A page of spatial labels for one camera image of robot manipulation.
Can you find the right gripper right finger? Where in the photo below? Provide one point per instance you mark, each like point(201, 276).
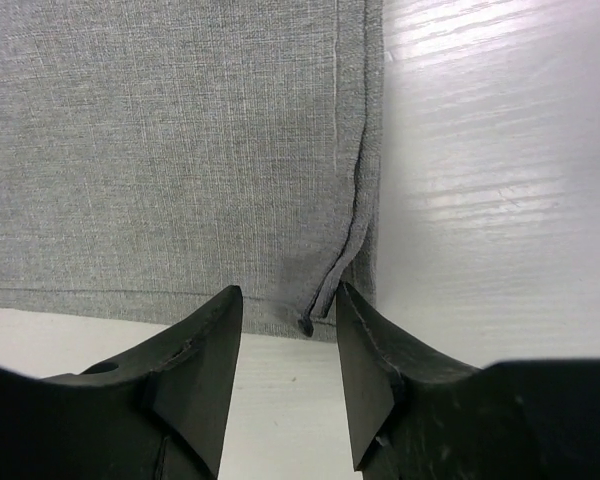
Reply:
point(416, 413)

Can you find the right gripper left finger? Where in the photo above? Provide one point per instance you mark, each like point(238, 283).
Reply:
point(156, 411)

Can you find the grey cloth napkin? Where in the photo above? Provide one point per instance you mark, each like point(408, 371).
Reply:
point(153, 153)

